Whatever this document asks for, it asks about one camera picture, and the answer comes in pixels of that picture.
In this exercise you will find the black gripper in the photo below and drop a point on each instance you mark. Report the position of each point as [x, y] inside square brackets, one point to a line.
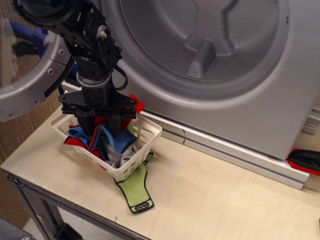
[101, 99]

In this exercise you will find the red cloth black trim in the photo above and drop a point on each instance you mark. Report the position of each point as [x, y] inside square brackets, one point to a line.
[95, 141]

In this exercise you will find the blue cloth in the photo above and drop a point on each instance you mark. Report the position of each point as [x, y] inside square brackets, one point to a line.
[118, 143]
[77, 132]

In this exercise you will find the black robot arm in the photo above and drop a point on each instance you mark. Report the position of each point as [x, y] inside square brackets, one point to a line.
[93, 50]

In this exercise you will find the round washing machine door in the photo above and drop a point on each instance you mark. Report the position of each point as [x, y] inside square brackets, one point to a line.
[27, 81]

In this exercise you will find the grey toy washing machine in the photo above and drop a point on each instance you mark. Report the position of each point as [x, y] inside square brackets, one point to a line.
[244, 71]

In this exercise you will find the blue cloth in basket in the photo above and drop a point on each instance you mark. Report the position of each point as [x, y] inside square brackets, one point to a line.
[77, 132]

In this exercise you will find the red cloth in basket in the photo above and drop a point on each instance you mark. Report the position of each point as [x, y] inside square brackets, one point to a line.
[75, 142]

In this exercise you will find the white plastic basket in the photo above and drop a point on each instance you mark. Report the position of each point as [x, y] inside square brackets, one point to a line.
[146, 132]

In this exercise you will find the grey cloth in basket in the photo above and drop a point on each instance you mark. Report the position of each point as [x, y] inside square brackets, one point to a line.
[117, 161]

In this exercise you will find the green cloth black trim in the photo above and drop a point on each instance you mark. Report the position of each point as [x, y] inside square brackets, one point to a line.
[134, 186]

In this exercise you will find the blue object behind door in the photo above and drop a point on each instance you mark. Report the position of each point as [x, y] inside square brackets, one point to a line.
[34, 42]

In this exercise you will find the red and black clamp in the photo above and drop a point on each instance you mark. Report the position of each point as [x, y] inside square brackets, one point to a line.
[305, 160]

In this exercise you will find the grey metal table frame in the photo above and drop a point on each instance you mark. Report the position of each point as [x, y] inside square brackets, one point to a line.
[43, 207]

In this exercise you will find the aluminium extrusion rail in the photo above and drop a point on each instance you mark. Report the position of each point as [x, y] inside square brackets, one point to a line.
[225, 152]

